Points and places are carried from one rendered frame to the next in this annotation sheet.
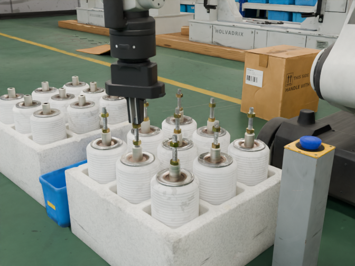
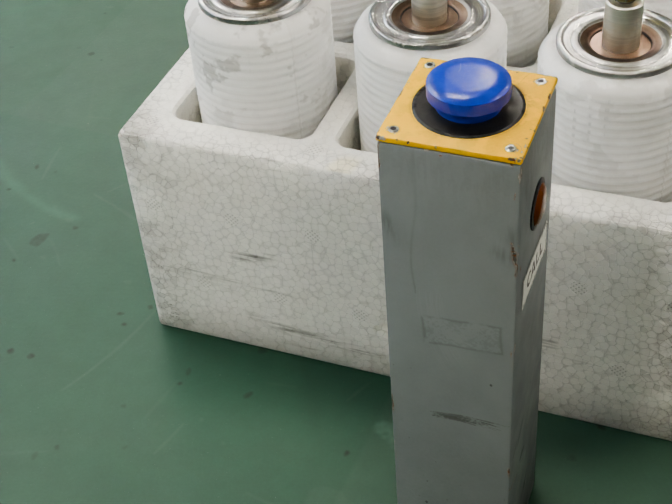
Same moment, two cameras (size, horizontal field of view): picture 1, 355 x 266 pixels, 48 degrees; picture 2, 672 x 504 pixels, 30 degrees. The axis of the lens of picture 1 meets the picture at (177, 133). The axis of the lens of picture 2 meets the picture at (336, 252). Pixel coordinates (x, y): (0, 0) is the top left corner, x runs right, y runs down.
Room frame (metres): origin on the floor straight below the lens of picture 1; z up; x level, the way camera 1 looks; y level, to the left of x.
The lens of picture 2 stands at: (0.45, -0.68, 0.66)
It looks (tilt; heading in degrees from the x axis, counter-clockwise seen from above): 41 degrees down; 67
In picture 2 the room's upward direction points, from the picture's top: 5 degrees counter-clockwise
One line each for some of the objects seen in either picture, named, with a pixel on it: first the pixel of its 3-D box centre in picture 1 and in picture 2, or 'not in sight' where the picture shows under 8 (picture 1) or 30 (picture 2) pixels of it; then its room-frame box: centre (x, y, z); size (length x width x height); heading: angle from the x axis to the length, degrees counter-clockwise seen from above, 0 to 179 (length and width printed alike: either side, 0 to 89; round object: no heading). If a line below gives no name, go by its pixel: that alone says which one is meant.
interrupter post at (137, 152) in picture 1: (137, 153); not in sight; (0.78, 0.09, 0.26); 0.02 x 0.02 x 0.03
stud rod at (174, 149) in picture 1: (175, 153); not in sight; (0.70, 0.00, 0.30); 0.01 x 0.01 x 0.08
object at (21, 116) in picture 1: (32, 132); not in sight; (1.18, 0.46, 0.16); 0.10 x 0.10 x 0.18
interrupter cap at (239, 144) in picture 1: (249, 145); (620, 43); (0.86, -0.17, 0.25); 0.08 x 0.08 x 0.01
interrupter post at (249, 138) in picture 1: (249, 140); (622, 23); (0.86, -0.17, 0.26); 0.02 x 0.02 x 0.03
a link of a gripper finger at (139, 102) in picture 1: (141, 108); not in sight; (0.78, 0.07, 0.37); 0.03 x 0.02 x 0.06; 164
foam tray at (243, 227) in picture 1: (177, 203); (479, 123); (0.86, 0.00, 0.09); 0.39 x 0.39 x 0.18; 43
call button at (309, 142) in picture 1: (310, 143); (468, 95); (0.70, -0.25, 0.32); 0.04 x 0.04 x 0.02
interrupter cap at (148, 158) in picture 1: (137, 159); not in sight; (0.78, 0.09, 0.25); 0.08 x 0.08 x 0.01
